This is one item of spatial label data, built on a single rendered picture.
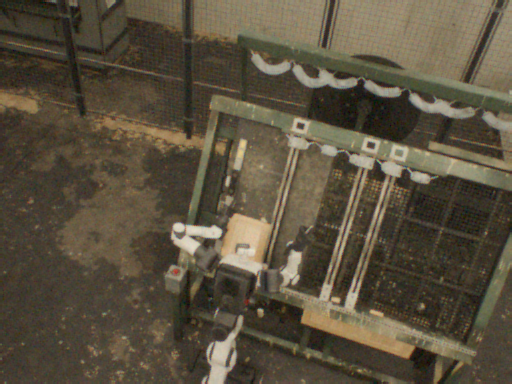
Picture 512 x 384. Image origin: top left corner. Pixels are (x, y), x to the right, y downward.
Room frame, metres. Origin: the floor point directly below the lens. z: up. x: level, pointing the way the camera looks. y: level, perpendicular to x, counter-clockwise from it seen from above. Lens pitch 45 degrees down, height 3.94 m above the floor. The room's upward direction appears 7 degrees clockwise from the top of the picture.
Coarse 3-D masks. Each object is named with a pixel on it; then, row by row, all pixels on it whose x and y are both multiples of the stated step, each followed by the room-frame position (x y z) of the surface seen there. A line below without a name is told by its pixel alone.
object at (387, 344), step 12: (360, 300) 2.23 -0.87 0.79; (312, 312) 2.31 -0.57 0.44; (384, 312) 2.18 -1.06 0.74; (396, 312) 2.17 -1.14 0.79; (312, 324) 2.30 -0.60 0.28; (324, 324) 2.28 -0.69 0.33; (336, 324) 2.26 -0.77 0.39; (348, 324) 2.24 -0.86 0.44; (348, 336) 2.23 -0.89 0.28; (360, 336) 2.21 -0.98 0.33; (372, 336) 2.19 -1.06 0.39; (384, 336) 2.17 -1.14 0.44; (384, 348) 2.15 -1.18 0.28; (396, 348) 2.14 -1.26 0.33; (408, 348) 2.12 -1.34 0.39
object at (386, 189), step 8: (392, 152) 2.60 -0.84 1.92; (400, 160) 2.57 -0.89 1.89; (400, 168) 2.45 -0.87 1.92; (392, 176) 2.55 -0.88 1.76; (384, 184) 2.52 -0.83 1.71; (392, 184) 2.51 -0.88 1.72; (384, 192) 2.50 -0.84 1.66; (384, 200) 2.48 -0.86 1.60; (376, 208) 2.44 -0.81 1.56; (384, 208) 2.43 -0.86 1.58; (376, 216) 2.41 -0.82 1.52; (376, 224) 2.40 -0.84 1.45; (368, 232) 2.36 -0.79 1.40; (376, 232) 2.35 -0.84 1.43; (368, 240) 2.32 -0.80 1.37; (368, 248) 2.31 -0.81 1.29; (360, 256) 2.28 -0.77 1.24; (368, 256) 2.26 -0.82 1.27; (360, 264) 2.23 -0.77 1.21; (360, 272) 2.22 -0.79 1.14; (352, 280) 2.18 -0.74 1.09; (360, 280) 2.17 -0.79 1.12; (352, 288) 2.14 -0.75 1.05; (352, 296) 2.11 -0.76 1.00; (352, 304) 2.07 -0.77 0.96
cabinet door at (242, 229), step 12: (240, 216) 2.52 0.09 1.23; (228, 228) 2.48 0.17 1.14; (240, 228) 2.47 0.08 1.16; (252, 228) 2.47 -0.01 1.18; (264, 228) 2.46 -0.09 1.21; (228, 240) 2.43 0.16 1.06; (240, 240) 2.42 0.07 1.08; (252, 240) 2.42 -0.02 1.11; (264, 240) 2.41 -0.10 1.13; (228, 252) 2.38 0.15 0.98
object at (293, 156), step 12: (300, 120) 2.77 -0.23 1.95; (300, 132) 2.73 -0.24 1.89; (288, 144) 2.70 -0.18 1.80; (288, 156) 2.68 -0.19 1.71; (288, 168) 2.64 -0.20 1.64; (288, 180) 2.59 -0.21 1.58; (288, 192) 2.55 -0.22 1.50; (276, 204) 2.51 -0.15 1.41; (276, 216) 2.48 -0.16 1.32; (276, 228) 2.41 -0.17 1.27; (264, 252) 2.32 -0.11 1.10; (264, 264) 2.28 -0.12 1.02
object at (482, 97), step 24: (264, 48) 3.33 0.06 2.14; (288, 48) 3.29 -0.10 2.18; (312, 48) 3.30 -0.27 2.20; (240, 72) 3.46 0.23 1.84; (360, 72) 3.16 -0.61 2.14; (384, 72) 3.12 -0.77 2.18; (408, 72) 3.13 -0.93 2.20; (240, 96) 3.50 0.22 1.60; (456, 96) 3.00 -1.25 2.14; (480, 96) 2.97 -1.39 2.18; (504, 96) 2.98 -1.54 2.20; (360, 120) 3.14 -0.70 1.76
